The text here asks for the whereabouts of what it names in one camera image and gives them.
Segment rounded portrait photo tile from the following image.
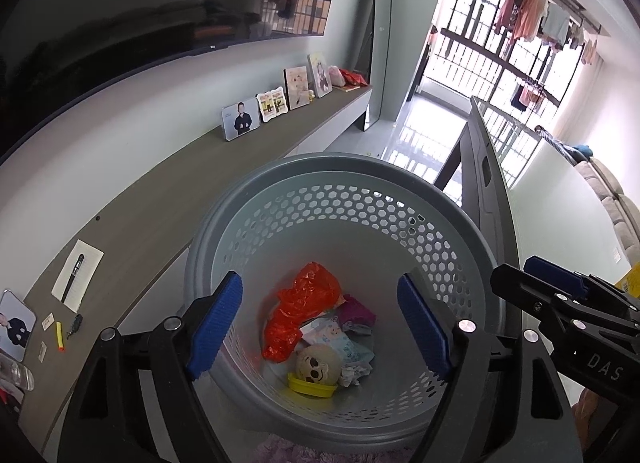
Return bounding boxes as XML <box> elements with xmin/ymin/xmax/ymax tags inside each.
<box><xmin>0</xmin><ymin>289</ymin><xmax>37</xmax><ymax>363</ymax></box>

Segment portrait photo frame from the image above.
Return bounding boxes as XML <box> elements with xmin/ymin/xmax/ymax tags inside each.
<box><xmin>221</xmin><ymin>100</ymin><xmax>261</xmax><ymax>142</ymax></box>

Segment black pen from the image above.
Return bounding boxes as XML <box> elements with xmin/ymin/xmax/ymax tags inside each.
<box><xmin>61</xmin><ymin>254</ymin><xmax>85</xmax><ymax>302</ymax></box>

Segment tall leaning mirror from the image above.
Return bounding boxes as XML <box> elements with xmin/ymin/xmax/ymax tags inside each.
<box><xmin>361</xmin><ymin>0</ymin><xmax>393</xmax><ymax>133</ymax></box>

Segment beige sofa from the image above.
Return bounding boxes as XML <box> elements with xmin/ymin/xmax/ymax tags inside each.
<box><xmin>574</xmin><ymin>156</ymin><xmax>640</xmax><ymax>264</ymax></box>

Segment grey television console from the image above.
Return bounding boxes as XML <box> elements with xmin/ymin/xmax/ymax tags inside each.
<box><xmin>0</xmin><ymin>84</ymin><xmax>373</xmax><ymax>444</ymax></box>

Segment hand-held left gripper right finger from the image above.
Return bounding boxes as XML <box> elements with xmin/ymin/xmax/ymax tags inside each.
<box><xmin>396</xmin><ymin>272</ymin><xmax>586</xmax><ymax>463</ymax></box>

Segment scalloped white photo frame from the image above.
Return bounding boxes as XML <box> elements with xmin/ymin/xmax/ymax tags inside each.
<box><xmin>256</xmin><ymin>86</ymin><xmax>288</xmax><ymax>123</ymax></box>

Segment beige child photo frame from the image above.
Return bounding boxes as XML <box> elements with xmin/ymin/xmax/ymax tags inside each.
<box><xmin>284</xmin><ymin>66</ymin><xmax>310</xmax><ymax>110</ymax></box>

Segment orange plastic bag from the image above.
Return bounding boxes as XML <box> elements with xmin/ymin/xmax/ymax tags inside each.
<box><xmin>262</xmin><ymin>261</ymin><xmax>343</xmax><ymax>363</ymax></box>

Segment large black television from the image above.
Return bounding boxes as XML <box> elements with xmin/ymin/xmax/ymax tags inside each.
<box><xmin>0</xmin><ymin>0</ymin><xmax>348</xmax><ymax>164</ymax></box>

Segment purple fluffy rug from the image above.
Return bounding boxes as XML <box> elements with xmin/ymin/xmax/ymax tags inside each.
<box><xmin>250</xmin><ymin>435</ymin><xmax>416</xmax><ymax>463</ymax></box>

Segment clear plastic bottle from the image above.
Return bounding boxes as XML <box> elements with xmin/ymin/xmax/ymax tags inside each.
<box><xmin>0</xmin><ymin>350</ymin><xmax>35</xmax><ymax>391</ymax></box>

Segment row of hanging clothes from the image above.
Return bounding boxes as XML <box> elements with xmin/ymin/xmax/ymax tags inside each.
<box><xmin>492</xmin><ymin>0</ymin><xmax>601</xmax><ymax>66</ymax></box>

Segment small hanging garments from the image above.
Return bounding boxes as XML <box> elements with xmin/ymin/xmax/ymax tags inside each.
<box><xmin>510</xmin><ymin>82</ymin><xmax>546</xmax><ymax>111</ymax></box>

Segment person's right hand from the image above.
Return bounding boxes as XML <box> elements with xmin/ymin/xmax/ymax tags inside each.
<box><xmin>571</xmin><ymin>388</ymin><xmax>601</xmax><ymax>449</ymax></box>

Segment plaid garment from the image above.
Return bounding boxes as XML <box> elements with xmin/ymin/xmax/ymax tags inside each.
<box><xmin>535</xmin><ymin>126</ymin><xmax>576</xmax><ymax>164</ymax></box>

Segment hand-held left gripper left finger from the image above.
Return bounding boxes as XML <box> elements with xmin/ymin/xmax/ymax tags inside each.
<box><xmin>57</xmin><ymin>270</ymin><xmax>244</xmax><ymax>463</ymax></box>

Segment yellow plastic lid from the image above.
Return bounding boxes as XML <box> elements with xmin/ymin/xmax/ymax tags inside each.
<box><xmin>287</xmin><ymin>373</ymin><xmax>338</xmax><ymax>399</ymax></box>

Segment grey perforated plastic basket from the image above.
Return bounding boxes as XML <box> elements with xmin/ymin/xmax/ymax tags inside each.
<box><xmin>182</xmin><ymin>153</ymin><xmax>506</xmax><ymax>449</ymax></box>

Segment crumpled white paper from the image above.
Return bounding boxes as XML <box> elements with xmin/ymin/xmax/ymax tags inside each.
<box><xmin>339</xmin><ymin>363</ymin><xmax>373</xmax><ymax>389</ymax></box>

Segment yellow packet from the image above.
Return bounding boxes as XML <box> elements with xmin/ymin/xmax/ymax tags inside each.
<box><xmin>614</xmin><ymin>268</ymin><xmax>640</xmax><ymax>299</ymax></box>

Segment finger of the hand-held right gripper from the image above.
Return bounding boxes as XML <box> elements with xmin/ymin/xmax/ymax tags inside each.
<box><xmin>490</xmin><ymin>263</ymin><xmax>640</xmax><ymax>344</ymax></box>
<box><xmin>524</xmin><ymin>255</ymin><xmax>640</xmax><ymax>314</ymax></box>

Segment white paper sheet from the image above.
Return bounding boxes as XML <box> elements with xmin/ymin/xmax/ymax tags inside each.
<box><xmin>51</xmin><ymin>239</ymin><xmax>105</xmax><ymax>305</ymax></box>

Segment purple snack packet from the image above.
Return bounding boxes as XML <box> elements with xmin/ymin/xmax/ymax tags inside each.
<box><xmin>336</xmin><ymin>294</ymin><xmax>377</xmax><ymax>336</ymax></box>

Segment glass dining table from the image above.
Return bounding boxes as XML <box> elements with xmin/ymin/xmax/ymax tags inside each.
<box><xmin>432</xmin><ymin>96</ymin><xmax>640</xmax><ymax>394</ymax></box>

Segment round beige face toy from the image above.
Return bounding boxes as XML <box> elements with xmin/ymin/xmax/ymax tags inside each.
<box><xmin>295</xmin><ymin>345</ymin><xmax>342</xmax><ymax>389</ymax></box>

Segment light blue wet wipes pack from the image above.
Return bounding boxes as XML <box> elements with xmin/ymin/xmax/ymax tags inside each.
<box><xmin>300</xmin><ymin>317</ymin><xmax>376</xmax><ymax>369</ymax></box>

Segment pink child photo frame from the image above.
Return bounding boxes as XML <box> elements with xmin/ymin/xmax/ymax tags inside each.
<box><xmin>307</xmin><ymin>53</ymin><xmax>333</xmax><ymax>98</ymax></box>

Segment black window grille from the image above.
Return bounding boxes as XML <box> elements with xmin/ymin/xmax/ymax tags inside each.
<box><xmin>407</xmin><ymin>0</ymin><xmax>566</xmax><ymax>194</ymax></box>

